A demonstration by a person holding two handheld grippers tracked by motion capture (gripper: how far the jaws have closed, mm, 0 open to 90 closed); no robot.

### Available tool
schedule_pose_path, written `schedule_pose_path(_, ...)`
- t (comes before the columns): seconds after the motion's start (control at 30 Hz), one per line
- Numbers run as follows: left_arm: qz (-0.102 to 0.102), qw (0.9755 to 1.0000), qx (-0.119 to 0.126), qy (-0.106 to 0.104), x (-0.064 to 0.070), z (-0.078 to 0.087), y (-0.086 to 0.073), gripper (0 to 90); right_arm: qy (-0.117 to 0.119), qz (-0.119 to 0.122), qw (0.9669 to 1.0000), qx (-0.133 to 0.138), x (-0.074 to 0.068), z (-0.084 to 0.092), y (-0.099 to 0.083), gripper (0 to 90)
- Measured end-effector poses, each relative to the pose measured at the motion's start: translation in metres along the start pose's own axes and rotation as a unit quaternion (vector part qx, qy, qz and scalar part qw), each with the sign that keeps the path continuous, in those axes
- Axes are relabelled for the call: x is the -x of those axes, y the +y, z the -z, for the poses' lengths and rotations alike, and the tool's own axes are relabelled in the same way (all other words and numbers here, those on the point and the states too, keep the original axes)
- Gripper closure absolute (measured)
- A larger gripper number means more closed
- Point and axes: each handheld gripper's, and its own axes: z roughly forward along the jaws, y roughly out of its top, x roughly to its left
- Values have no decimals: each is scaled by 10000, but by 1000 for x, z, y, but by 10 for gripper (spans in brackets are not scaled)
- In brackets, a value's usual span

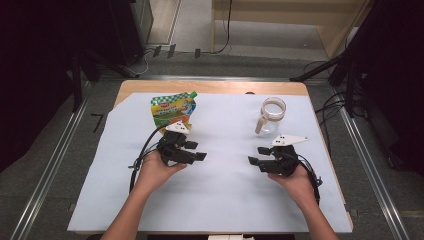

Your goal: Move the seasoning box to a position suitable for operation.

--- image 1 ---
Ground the bundle of black floor cables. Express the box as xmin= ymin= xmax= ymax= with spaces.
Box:
xmin=301 ymin=59 xmax=368 ymax=158

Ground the white table sheet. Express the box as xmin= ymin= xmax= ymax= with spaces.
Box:
xmin=66 ymin=92 xmax=354 ymax=234

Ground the clear jar with beige collar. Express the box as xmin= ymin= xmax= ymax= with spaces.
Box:
xmin=254 ymin=96 xmax=288 ymax=136

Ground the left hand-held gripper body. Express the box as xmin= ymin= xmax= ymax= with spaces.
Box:
xmin=156 ymin=121 xmax=198 ymax=167

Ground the person's left hand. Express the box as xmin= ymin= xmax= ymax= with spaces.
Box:
xmin=134 ymin=151 xmax=188 ymax=194

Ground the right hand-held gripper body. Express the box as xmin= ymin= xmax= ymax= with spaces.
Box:
xmin=258 ymin=134 xmax=309 ymax=178

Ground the black tripod stand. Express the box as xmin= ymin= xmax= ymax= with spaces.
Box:
xmin=289 ymin=0 xmax=381 ymax=118
xmin=68 ymin=48 xmax=139 ymax=113

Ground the black cabinet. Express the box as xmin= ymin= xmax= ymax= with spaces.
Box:
xmin=99 ymin=0 xmax=155 ymax=67

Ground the green and yellow spout pouch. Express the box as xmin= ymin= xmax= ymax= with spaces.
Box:
xmin=150 ymin=90 xmax=199 ymax=134

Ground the metal floor rail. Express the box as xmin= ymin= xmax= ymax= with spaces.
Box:
xmin=9 ymin=79 xmax=94 ymax=240
xmin=331 ymin=84 xmax=412 ymax=240

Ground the light wooden shelf unit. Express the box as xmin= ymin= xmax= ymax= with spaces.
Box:
xmin=210 ymin=0 xmax=372 ymax=60

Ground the hanging black cable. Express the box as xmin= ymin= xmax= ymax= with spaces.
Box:
xmin=210 ymin=0 xmax=234 ymax=55

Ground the person's right hand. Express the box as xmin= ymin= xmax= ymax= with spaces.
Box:
xmin=267 ymin=164 xmax=318 ymax=211

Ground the white floor cable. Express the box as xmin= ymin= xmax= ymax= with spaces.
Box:
xmin=126 ymin=49 xmax=158 ymax=76

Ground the dark curtain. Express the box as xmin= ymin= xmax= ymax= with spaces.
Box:
xmin=0 ymin=0 xmax=113 ymax=173
xmin=359 ymin=0 xmax=424 ymax=176

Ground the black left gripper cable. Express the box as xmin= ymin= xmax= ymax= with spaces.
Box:
xmin=128 ymin=124 xmax=169 ymax=194

